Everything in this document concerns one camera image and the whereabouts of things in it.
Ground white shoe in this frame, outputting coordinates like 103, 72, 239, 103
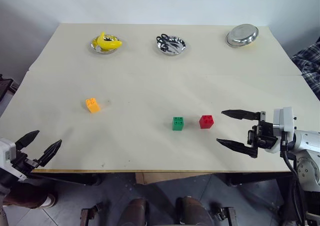
41, 192, 56, 208

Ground dark rounded shape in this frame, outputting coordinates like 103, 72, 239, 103
116, 197, 148, 226
175, 196, 215, 226

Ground black handled scissors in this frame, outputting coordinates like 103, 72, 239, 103
156, 33, 181, 53

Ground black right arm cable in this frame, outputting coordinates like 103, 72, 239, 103
280, 132, 307, 226

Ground middle steel bowl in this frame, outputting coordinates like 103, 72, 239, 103
156, 36, 187, 57

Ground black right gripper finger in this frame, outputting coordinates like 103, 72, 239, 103
221, 109, 266, 122
216, 138, 259, 159

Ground brown trouser leg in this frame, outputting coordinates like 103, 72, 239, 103
2, 184, 51, 210

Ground dark metal bracket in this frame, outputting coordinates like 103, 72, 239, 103
211, 202, 238, 226
80, 202, 105, 226

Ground blue plaid cloth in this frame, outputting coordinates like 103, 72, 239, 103
290, 41, 320, 100

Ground yellow toy banana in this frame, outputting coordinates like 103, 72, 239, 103
96, 31, 123, 50

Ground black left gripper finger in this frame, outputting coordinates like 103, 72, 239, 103
14, 129, 41, 152
37, 139, 63, 168

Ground red toy building brick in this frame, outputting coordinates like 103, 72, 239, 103
199, 114, 215, 130

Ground green toy building brick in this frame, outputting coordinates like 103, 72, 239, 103
171, 116, 185, 131

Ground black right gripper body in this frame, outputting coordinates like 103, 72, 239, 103
246, 120, 278, 150

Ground yellow toy building brick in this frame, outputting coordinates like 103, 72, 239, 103
85, 97, 101, 114

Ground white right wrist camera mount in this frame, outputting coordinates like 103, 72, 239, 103
262, 106, 298, 154

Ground brown wooden board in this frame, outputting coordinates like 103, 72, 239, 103
135, 171, 214, 185

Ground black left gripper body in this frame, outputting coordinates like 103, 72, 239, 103
10, 149, 41, 180

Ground shiny silver bowl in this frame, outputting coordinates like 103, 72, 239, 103
89, 34, 120, 54

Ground upturned silver metal bowl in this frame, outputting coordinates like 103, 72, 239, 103
225, 23, 260, 48

